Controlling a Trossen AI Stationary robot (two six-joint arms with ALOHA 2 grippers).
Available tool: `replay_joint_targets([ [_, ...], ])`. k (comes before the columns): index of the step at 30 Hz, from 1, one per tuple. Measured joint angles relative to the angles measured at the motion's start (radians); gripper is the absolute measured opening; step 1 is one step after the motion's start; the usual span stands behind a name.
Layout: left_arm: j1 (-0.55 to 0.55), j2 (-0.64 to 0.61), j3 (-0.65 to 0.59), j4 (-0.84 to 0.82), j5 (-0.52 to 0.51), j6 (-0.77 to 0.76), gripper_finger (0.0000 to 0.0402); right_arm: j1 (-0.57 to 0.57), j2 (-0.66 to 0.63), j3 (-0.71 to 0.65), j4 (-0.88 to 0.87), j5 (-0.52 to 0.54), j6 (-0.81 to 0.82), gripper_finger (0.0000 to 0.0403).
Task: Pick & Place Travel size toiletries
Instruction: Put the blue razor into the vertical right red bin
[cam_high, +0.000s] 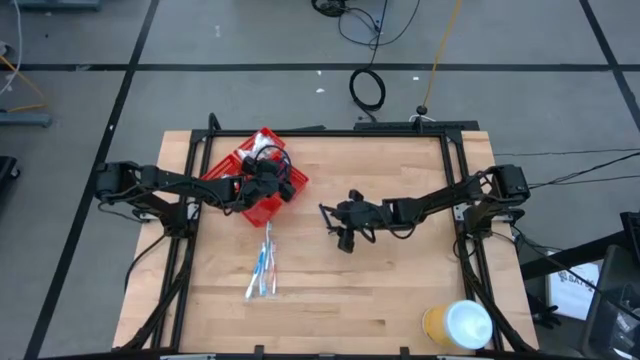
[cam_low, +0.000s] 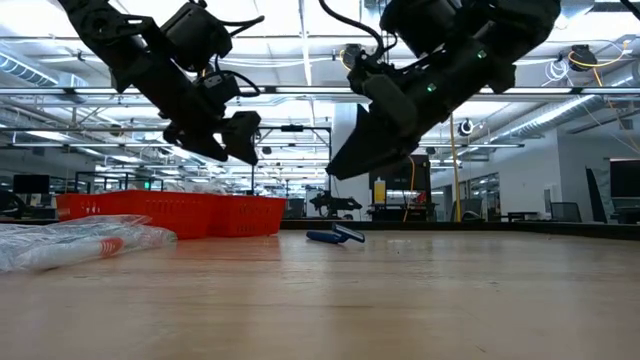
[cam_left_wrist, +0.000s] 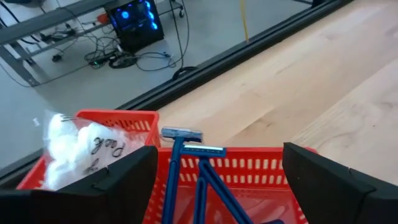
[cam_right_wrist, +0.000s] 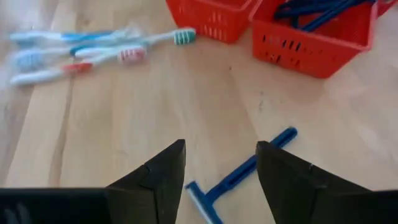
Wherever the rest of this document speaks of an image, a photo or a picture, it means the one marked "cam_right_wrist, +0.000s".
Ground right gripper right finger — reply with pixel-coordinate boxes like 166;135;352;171
256;141;374;224

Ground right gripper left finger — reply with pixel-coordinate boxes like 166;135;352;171
105;139;187;224

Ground red white toothbrush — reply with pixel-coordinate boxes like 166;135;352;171
9;45;147;87

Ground green white toothbrush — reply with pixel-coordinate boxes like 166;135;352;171
73;27;197;60

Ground blue white toothbrush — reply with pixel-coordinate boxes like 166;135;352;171
14;39;150;72
8;26;141;46

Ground red plastic basket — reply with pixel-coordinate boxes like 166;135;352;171
165;0;259;44
249;0;379;79
377;0;398;17

